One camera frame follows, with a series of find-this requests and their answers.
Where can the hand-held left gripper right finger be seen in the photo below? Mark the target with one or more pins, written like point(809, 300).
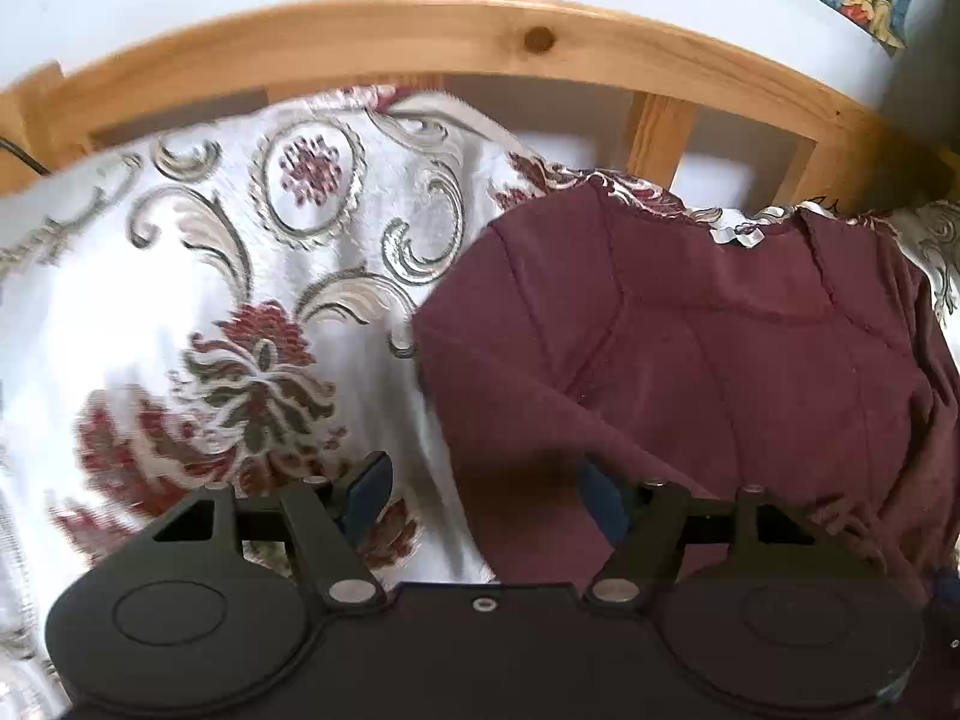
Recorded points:
point(600, 496)

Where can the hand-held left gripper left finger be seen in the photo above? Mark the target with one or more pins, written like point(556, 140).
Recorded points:
point(367, 489)

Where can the maroon knit garment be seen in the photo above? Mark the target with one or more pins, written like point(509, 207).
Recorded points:
point(712, 360)

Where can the floral white satin bedspread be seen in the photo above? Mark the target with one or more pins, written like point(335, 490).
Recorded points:
point(112, 330)

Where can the wooden bed frame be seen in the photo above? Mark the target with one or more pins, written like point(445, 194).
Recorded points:
point(450, 30)

